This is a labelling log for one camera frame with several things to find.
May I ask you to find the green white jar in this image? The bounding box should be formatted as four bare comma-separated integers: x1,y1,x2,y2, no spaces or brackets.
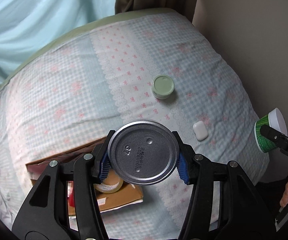
254,108,288,153

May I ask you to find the red rectangular box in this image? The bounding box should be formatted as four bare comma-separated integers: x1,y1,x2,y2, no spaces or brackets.
67,181,75,207

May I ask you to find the yellow tape roll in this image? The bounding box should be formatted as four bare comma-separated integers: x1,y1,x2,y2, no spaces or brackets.
94,169,124,194

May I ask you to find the cardboard box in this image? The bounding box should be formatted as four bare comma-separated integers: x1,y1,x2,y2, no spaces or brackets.
26,133,143,215

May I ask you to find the silver lid red jar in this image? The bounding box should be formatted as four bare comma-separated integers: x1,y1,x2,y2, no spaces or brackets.
107,120,179,185

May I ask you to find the white earbuds case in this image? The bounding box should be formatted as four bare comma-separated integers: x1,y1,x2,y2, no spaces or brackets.
193,121,209,141

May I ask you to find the pale green lid jar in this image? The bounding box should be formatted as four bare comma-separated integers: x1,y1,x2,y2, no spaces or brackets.
152,75,175,100

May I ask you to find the checkered floral bedspread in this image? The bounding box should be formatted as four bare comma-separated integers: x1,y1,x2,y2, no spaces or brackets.
0,11,269,228

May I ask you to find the light blue hanging sheet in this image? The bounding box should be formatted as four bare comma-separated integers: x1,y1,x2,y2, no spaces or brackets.
0,0,115,84

